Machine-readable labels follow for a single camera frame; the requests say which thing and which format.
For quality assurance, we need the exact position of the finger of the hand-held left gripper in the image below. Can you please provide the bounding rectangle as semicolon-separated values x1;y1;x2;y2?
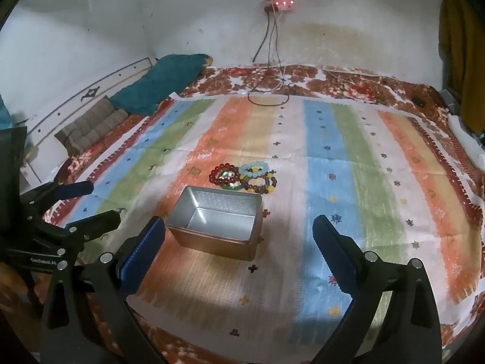
19;180;95;214
37;209;122;274

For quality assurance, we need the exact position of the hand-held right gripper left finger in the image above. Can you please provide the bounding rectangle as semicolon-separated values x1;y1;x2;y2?
38;216;167;364

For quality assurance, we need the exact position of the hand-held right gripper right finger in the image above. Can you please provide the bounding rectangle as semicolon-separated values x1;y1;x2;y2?
311;214;443;364

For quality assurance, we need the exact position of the silver metal tin box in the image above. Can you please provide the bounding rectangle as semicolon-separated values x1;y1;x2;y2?
166;186;265;262

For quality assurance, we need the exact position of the yellow and dark bead bracelet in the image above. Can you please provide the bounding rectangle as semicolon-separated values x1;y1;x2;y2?
261;174;279;195

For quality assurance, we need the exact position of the red bead bracelet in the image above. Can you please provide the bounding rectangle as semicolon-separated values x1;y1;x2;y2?
208;163;243;189

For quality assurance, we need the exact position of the multicoloured dark bead bracelet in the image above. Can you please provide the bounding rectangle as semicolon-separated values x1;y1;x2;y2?
242;179;266;195

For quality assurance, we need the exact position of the green jade bangle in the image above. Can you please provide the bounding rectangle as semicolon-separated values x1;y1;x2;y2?
222;177;247;192

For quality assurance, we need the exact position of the light blue bead bracelet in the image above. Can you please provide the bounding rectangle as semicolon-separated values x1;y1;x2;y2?
238;162;272;180

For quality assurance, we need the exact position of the grey-brown folded cushion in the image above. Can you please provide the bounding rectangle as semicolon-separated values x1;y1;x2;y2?
55;98;132;157

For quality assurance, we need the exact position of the white decorated headboard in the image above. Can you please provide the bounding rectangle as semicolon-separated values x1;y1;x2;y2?
22;57;158;183

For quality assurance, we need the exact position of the striped colourful mat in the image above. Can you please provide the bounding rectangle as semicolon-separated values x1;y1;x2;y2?
42;93;485;345

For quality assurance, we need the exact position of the teal cloth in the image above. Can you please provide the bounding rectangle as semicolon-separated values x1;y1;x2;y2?
108;54;213;116

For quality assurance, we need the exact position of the mustard yellow hanging garment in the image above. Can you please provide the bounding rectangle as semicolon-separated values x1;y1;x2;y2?
439;0;485;138

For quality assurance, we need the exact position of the power strip with red lights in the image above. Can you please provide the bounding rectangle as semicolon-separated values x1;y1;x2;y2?
264;0;296;13

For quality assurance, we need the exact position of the black cable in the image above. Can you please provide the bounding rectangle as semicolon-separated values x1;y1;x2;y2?
247;11;292;107

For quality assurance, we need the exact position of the thin charging cable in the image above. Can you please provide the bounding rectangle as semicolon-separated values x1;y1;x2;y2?
242;11;290;92

